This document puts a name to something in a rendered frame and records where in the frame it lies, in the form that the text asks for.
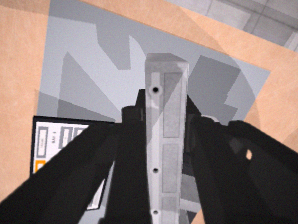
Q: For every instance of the grey flat mat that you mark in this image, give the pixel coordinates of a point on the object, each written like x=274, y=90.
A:
x=94, y=65

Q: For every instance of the white hard drive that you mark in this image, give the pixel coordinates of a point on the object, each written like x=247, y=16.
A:
x=189, y=198
x=166, y=79
x=183, y=217

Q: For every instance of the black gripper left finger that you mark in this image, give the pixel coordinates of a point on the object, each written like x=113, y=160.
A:
x=61, y=190

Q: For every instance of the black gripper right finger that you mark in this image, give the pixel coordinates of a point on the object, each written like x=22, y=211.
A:
x=226, y=192

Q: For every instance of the black-framed status screen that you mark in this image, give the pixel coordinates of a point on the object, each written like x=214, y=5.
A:
x=50, y=135

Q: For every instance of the black drive dock housing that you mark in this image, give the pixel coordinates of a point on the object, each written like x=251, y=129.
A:
x=188, y=170

